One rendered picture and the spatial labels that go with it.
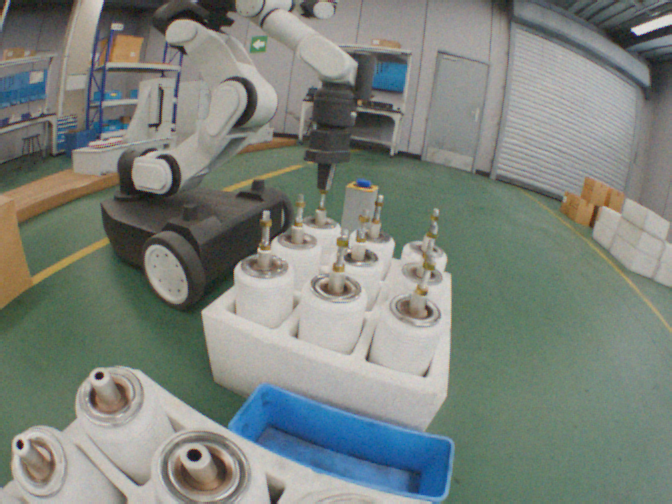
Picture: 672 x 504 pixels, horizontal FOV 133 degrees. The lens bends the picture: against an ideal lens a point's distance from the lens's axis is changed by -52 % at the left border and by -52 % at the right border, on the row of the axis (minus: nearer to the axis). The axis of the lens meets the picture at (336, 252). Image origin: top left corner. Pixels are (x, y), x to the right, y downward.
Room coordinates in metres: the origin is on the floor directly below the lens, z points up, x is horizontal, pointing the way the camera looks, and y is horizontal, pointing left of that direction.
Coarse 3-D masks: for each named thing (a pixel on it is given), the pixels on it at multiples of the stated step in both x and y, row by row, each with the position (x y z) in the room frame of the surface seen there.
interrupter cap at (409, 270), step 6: (408, 264) 0.48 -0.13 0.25; (414, 264) 0.49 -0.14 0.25; (402, 270) 0.45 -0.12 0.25; (408, 270) 0.46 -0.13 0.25; (414, 270) 0.47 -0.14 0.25; (408, 276) 0.43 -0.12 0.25; (414, 276) 0.44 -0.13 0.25; (432, 276) 0.45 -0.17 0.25; (438, 276) 0.45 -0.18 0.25; (420, 282) 0.42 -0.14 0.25; (432, 282) 0.43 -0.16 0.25; (438, 282) 0.43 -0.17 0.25
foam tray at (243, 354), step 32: (384, 288) 0.51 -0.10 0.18; (448, 288) 0.55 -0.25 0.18; (224, 320) 0.34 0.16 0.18; (288, 320) 0.37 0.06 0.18; (448, 320) 0.43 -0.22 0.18; (224, 352) 0.34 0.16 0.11; (256, 352) 0.32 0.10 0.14; (288, 352) 0.31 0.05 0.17; (320, 352) 0.31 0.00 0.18; (448, 352) 0.34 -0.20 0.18; (224, 384) 0.35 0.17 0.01; (256, 384) 0.33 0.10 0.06; (288, 384) 0.31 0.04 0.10; (320, 384) 0.30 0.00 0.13; (352, 384) 0.28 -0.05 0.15; (384, 384) 0.27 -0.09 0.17; (416, 384) 0.27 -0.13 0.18; (384, 416) 0.27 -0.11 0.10; (416, 416) 0.25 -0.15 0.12
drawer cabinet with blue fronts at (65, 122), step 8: (56, 120) 3.17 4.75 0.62; (64, 120) 3.33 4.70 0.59; (72, 120) 3.49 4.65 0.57; (48, 128) 3.28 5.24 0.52; (56, 128) 3.17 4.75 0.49; (64, 128) 3.33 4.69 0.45; (72, 128) 3.50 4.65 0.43; (48, 136) 3.28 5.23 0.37; (56, 136) 3.17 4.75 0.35; (48, 144) 3.28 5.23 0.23; (56, 144) 3.17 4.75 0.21; (64, 144) 3.33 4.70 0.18; (48, 152) 3.28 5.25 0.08; (56, 152) 3.17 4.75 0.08; (64, 152) 3.37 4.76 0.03
